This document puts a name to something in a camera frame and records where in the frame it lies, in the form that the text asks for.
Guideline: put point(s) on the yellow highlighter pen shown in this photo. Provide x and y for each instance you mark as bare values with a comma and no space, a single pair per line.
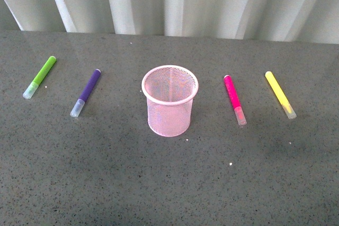
289,111

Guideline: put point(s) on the pink highlighter pen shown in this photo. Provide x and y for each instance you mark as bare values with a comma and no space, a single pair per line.
240,116

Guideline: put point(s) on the white pleated curtain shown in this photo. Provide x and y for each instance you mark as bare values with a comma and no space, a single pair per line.
274,20

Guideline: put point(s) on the purple highlighter pen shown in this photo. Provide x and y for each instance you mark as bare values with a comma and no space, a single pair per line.
75,112

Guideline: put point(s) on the pink mesh pen cup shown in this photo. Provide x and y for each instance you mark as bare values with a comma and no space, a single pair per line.
169,91

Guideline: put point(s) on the green highlighter pen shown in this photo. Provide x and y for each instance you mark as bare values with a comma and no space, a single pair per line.
38,79

